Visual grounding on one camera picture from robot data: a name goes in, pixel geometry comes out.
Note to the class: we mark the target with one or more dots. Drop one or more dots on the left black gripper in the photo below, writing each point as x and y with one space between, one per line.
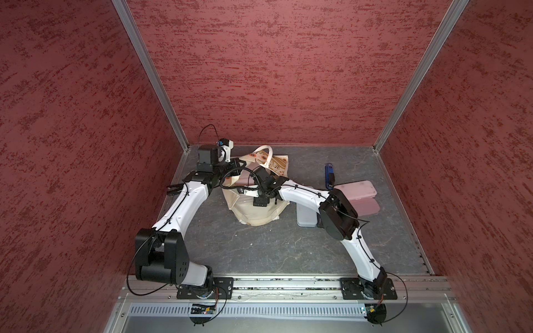
236 169

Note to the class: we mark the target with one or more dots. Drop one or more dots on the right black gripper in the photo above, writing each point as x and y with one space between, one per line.
261 201

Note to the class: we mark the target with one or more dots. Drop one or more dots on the printed canvas tote bag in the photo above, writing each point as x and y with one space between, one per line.
263 169

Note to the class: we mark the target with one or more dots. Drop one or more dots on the white pencil case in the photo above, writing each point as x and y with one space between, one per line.
306 217

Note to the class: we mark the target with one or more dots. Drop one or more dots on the pink pencil case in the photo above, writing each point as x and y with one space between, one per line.
366 206
358 190

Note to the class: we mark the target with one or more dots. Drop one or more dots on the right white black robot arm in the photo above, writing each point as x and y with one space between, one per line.
338 218

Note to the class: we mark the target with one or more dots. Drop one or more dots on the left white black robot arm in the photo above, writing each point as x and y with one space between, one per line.
160 251

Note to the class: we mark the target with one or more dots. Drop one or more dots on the black scissors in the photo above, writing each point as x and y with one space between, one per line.
177 189

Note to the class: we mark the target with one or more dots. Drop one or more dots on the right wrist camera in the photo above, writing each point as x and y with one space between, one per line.
253 192

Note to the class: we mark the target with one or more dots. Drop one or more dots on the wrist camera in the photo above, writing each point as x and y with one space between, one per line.
225 147
253 192

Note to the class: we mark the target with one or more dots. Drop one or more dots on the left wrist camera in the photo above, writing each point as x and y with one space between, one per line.
225 147

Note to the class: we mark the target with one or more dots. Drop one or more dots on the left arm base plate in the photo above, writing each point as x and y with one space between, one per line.
216 288

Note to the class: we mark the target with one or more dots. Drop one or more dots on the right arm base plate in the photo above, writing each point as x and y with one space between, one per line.
355 289

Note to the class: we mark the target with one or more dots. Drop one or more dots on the aluminium mounting rail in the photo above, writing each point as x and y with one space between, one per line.
294 288

